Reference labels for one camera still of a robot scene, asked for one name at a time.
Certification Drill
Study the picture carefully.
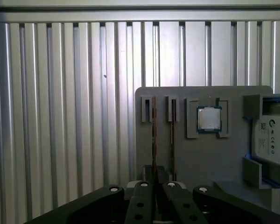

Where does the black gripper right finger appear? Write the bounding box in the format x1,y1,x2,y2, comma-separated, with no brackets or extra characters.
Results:
162,181,280,224

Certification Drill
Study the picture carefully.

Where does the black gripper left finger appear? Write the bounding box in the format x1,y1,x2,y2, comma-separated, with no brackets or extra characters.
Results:
25,181,154,224

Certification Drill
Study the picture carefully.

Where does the RAM stick with black chips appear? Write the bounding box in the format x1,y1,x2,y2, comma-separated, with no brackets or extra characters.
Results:
151,96,158,186
169,97,177,182

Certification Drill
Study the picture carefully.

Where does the grey parts rack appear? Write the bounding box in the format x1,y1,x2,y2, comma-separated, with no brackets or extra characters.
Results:
134,85,280,210

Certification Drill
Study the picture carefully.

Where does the silver CPU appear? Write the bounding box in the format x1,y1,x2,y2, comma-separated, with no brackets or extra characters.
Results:
196,105,223,135

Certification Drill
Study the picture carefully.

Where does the hard disk in blue carrier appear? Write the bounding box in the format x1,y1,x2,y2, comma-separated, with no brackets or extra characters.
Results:
244,93,280,189

